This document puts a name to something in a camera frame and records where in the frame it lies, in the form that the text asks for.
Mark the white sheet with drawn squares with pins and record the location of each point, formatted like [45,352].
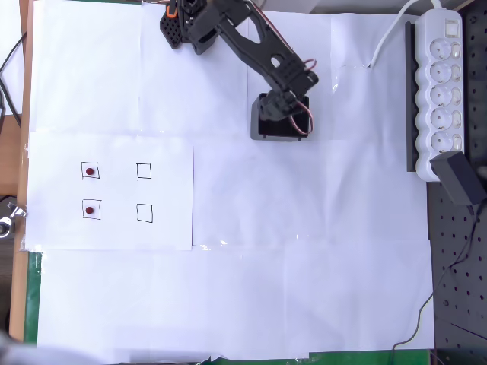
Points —
[114,190]

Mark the silver metal clamp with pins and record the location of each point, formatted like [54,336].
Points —
[7,220]

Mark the black pegboard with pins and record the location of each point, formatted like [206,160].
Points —
[460,243]

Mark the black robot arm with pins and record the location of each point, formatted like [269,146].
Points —
[251,42]

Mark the red bead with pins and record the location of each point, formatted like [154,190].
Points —
[89,210]
[90,171]

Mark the white power strip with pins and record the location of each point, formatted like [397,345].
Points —
[441,95]

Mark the black power adapter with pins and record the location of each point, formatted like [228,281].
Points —
[456,176]

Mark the green cutting mat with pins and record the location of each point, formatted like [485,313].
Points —
[32,296]

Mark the black open box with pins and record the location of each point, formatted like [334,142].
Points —
[255,125]

